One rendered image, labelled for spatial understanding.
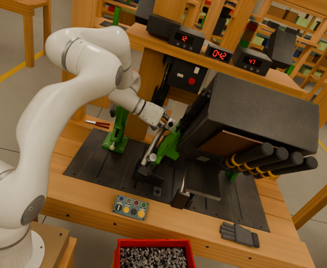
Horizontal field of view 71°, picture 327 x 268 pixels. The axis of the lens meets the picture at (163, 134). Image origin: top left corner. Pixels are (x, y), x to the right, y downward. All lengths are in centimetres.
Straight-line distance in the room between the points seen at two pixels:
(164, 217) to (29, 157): 73
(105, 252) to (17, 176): 151
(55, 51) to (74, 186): 68
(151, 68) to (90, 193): 71
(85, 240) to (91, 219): 89
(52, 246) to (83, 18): 102
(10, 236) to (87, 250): 131
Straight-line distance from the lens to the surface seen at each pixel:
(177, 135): 102
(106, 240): 206
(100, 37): 75
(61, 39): 70
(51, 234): 100
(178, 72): 117
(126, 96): 108
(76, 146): 140
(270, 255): 133
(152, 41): 113
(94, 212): 112
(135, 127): 149
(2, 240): 74
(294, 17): 874
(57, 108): 61
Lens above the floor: 182
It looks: 35 degrees down
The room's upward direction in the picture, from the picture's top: 20 degrees clockwise
